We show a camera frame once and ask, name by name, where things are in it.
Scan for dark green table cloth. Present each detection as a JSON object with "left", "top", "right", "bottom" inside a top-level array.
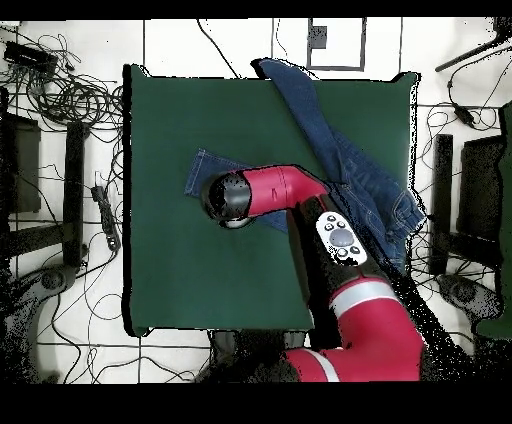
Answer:
[{"left": 121, "top": 63, "right": 421, "bottom": 337}]

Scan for black power strip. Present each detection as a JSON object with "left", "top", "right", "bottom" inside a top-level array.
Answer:
[{"left": 90, "top": 184, "right": 122, "bottom": 253}]

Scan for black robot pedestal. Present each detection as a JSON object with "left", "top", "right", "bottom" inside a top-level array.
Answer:
[{"left": 207, "top": 329, "right": 313, "bottom": 383}]

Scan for blue denim jeans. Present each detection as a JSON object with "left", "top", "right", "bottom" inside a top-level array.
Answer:
[{"left": 183, "top": 57, "right": 427, "bottom": 277}]

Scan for grey square frame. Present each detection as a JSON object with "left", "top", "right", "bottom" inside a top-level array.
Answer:
[{"left": 306, "top": 17, "right": 367, "bottom": 72}]

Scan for green cloth sheet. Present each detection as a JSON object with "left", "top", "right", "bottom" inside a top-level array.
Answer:
[{"left": 475, "top": 101, "right": 512, "bottom": 341}]

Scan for black power adapter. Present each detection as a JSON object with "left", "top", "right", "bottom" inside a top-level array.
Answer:
[{"left": 452, "top": 102, "right": 477, "bottom": 129}]

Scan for small dark grey box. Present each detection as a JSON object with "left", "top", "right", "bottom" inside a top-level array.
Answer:
[{"left": 307, "top": 25, "right": 328, "bottom": 50}]

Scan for black chair base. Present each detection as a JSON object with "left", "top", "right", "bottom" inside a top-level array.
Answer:
[
  {"left": 435, "top": 272, "right": 504, "bottom": 323},
  {"left": 0, "top": 263, "right": 79, "bottom": 383}
]

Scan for tangled black cables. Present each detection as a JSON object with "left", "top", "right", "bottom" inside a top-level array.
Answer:
[{"left": 0, "top": 23, "right": 125, "bottom": 133}]

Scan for black tripod leg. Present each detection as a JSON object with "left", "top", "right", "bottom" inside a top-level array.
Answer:
[{"left": 434, "top": 17, "right": 512, "bottom": 73}]

